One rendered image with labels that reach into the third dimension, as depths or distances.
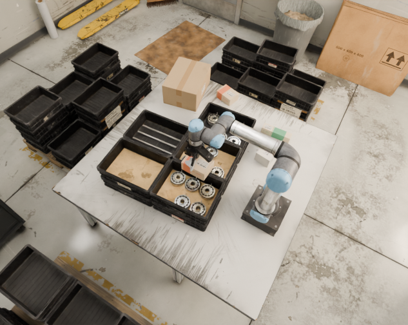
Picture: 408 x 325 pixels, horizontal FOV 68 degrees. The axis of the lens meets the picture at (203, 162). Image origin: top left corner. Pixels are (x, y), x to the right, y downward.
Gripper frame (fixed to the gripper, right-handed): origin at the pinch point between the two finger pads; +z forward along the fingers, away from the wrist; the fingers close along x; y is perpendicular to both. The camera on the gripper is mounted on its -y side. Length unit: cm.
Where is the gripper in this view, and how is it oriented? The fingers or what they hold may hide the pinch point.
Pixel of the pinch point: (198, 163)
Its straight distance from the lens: 181.3
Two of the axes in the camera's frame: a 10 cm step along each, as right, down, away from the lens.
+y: -8.6, -4.5, 2.6
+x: -5.1, 7.0, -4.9
